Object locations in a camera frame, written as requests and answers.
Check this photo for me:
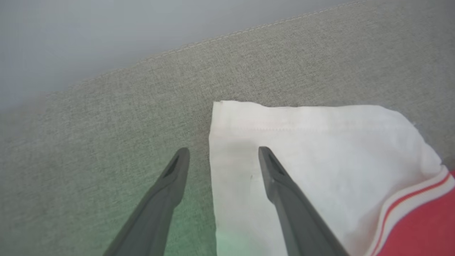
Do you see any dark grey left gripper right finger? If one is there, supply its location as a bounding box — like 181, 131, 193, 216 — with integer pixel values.
258, 146, 351, 256

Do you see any grey fabric sofa seat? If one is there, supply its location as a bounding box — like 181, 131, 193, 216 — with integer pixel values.
0, 0, 455, 256

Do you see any red and white shirt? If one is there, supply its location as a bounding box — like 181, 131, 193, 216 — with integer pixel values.
208, 100, 455, 256

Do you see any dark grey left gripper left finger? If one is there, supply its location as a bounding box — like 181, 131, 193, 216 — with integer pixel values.
102, 147, 191, 256

